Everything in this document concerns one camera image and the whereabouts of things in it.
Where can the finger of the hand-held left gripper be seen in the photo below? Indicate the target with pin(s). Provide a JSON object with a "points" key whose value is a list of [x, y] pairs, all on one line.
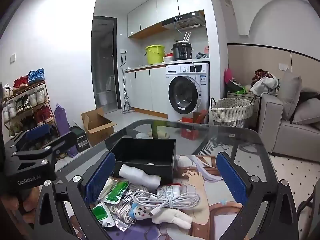
{"points": [[62, 142], [37, 131]]}

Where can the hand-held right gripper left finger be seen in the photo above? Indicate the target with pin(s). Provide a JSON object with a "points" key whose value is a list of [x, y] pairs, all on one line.
{"points": [[100, 177]]}

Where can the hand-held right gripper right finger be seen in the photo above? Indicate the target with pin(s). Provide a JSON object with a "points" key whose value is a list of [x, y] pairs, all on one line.
{"points": [[231, 177]]}

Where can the green medicine packet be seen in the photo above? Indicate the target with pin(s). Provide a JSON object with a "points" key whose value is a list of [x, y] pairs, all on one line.
{"points": [[101, 212], [116, 189]]}

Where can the black storage box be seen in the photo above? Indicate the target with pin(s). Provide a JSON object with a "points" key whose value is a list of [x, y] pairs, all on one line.
{"points": [[140, 150]]}

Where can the white packet with red label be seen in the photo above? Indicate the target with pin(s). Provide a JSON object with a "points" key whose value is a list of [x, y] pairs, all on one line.
{"points": [[168, 192]]}

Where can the plush doll with blue hair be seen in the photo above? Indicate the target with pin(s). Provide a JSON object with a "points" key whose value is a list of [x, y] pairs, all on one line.
{"points": [[165, 217]]}

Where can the person's left hand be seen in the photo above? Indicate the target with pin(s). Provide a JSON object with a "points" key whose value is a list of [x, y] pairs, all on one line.
{"points": [[12, 203]]}

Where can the dark green carton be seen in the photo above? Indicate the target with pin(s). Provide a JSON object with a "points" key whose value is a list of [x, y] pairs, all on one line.
{"points": [[81, 138]]}

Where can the purple bag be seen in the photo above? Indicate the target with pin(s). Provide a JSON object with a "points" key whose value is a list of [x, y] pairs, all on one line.
{"points": [[62, 122]]}

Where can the collection of shoes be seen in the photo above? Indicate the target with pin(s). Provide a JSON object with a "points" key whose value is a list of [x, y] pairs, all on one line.
{"points": [[32, 100]]}

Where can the wooden shoe rack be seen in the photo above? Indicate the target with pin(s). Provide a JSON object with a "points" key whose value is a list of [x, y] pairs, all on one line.
{"points": [[47, 97]]}

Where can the open cardboard box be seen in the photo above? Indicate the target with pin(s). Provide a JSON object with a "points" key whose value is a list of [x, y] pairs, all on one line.
{"points": [[96, 127]]}

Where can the white rolled cloth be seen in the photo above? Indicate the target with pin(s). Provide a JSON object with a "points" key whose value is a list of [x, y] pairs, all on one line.
{"points": [[137, 176]]}

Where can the black bin with items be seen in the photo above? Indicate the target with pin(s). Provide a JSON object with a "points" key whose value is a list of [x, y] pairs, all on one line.
{"points": [[200, 220]]}

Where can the red carton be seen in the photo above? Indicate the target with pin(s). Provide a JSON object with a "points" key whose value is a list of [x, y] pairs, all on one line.
{"points": [[190, 128]]}

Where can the white wicker basket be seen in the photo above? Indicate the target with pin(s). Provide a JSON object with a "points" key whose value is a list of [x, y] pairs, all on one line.
{"points": [[232, 110]]}

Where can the grey sofa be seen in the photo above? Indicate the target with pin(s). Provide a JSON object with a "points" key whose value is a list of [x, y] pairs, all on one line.
{"points": [[287, 137]]}

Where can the flat mop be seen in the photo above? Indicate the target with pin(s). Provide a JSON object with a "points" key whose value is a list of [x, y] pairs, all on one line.
{"points": [[127, 108]]}

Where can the grey side table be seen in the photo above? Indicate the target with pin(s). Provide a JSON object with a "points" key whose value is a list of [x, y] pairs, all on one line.
{"points": [[240, 97]]}

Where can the dark glass door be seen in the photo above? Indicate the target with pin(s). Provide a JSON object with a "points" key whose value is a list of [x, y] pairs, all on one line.
{"points": [[103, 65]]}

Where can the green plastic bag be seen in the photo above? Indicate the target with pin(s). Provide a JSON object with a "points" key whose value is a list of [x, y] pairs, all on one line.
{"points": [[236, 88]]}

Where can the white lower cabinets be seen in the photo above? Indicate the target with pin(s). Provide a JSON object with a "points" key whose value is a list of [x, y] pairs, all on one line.
{"points": [[145, 90]]}

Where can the white cabinets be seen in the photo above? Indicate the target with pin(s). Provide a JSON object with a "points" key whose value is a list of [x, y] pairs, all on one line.
{"points": [[145, 90], [155, 10]]}

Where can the pile of clothes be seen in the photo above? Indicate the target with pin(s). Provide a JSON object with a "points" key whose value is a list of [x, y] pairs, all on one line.
{"points": [[265, 83]]}

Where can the small grey cushion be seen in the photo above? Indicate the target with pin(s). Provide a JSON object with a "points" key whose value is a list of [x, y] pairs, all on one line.
{"points": [[308, 112]]}

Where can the white washing machine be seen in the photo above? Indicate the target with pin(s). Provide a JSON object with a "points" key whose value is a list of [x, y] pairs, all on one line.
{"points": [[197, 80]]}

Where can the large grey cushion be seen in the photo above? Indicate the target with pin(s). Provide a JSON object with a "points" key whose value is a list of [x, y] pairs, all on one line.
{"points": [[290, 92]]}

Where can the black jacket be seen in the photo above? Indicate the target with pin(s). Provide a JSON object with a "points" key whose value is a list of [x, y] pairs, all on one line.
{"points": [[308, 96]]}

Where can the dark cloth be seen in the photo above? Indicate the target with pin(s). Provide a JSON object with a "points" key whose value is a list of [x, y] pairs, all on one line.
{"points": [[200, 55]]}

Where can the green plastic bucket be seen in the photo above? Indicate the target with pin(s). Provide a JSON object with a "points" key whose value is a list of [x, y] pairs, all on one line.
{"points": [[155, 55]]}

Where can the red plastic bag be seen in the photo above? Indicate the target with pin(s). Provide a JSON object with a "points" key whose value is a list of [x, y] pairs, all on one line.
{"points": [[206, 50]]}

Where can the black pressure cooker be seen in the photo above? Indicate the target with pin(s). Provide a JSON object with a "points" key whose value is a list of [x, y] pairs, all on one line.
{"points": [[182, 52]]}

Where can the stacked red and white bowls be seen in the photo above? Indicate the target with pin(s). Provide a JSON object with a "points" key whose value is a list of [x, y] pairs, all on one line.
{"points": [[168, 58]]}

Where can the white router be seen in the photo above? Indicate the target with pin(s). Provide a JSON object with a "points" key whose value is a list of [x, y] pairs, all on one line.
{"points": [[184, 38]]}

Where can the white upper cabinets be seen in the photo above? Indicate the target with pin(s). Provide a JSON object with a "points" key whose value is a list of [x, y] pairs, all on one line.
{"points": [[155, 10]]}

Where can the range hood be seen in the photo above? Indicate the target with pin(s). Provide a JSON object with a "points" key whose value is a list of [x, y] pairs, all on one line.
{"points": [[186, 21]]}

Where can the white light switch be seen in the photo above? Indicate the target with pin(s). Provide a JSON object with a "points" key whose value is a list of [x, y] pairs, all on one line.
{"points": [[12, 58]]}

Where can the white kitchen wall socket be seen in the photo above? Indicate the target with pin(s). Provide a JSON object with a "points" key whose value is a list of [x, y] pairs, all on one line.
{"points": [[123, 51]]}

